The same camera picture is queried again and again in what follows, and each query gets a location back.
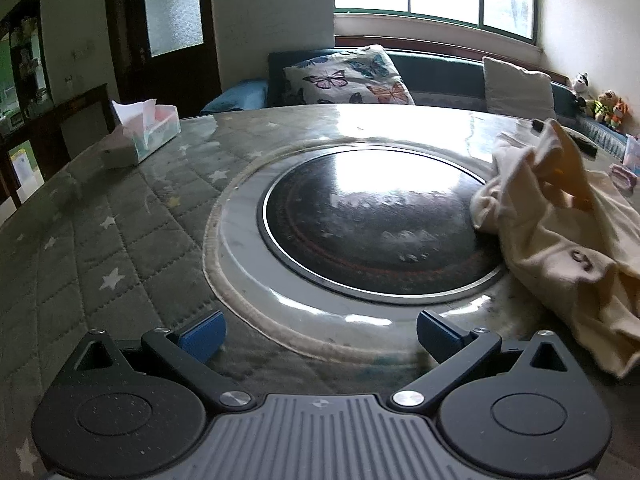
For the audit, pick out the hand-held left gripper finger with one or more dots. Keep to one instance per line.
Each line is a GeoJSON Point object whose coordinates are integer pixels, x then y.
{"type": "Point", "coordinates": [439, 336]}

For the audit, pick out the cream garment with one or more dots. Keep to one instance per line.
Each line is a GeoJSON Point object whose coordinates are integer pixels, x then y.
{"type": "Point", "coordinates": [560, 240]}

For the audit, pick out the round black induction cooktop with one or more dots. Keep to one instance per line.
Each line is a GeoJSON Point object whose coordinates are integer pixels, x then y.
{"type": "Point", "coordinates": [380, 220]}

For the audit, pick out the black remote control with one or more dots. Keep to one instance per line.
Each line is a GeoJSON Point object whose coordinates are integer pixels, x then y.
{"type": "Point", "coordinates": [582, 141]}

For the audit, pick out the pink hair scrunchie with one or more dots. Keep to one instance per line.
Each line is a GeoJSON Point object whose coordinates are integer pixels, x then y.
{"type": "Point", "coordinates": [624, 176]}

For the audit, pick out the plain grey pillow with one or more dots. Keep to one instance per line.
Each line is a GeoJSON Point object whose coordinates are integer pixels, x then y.
{"type": "Point", "coordinates": [520, 87]}

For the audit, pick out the dark teal sofa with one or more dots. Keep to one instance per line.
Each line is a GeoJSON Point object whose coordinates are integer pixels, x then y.
{"type": "Point", "coordinates": [440, 72]}

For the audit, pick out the butterfly print pillow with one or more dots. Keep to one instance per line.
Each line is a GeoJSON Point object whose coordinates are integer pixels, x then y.
{"type": "Point", "coordinates": [345, 77]}

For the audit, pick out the yellow green plush toy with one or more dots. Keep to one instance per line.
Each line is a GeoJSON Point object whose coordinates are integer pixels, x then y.
{"type": "Point", "coordinates": [602, 105]}

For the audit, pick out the orange plush toy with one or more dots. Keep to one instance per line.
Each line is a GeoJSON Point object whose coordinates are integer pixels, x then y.
{"type": "Point", "coordinates": [619, 115]}

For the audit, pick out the blue cushion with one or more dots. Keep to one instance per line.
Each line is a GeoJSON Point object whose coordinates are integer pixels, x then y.
{"type": "Point", "coordinates": [237, 96]}

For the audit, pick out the white tissue box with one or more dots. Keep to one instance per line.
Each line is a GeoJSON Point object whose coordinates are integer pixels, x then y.
{"type": "Point", "coordinates": [137, 130]}

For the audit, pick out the dark wooden glass door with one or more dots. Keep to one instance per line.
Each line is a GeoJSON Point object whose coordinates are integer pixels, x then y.
{"type": "Point", "coordinates": [170, 25]}

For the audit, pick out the dark wooden cabinet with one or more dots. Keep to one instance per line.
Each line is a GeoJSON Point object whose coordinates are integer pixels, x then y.
{"type": "Point", "coordinates": [35, 110]}

